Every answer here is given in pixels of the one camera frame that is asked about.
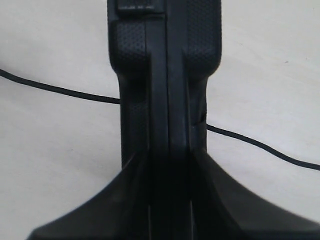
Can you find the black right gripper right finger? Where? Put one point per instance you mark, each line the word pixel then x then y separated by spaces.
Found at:
pixel 226 210

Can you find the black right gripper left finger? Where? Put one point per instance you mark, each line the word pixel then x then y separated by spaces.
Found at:
pixel 119 212

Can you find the black plastic case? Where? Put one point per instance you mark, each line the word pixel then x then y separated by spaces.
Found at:
pixel 163 52

